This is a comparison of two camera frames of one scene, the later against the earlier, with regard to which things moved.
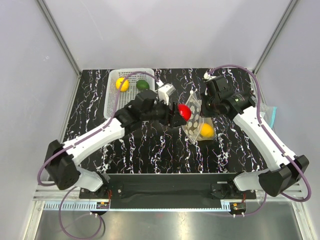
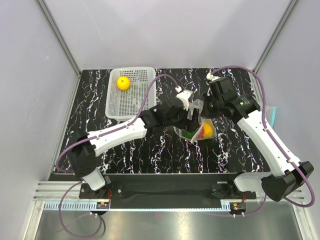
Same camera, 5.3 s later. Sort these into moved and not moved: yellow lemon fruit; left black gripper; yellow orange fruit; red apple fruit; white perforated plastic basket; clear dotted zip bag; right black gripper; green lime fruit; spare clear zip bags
Moved: green lime fruit; left black gripper; red apple fruit; clear dotted zip bag
Not moved: white perforated plastic basket; yellow orange fruit; spare clear zip bags; yellow lemon fruit; right black gripper
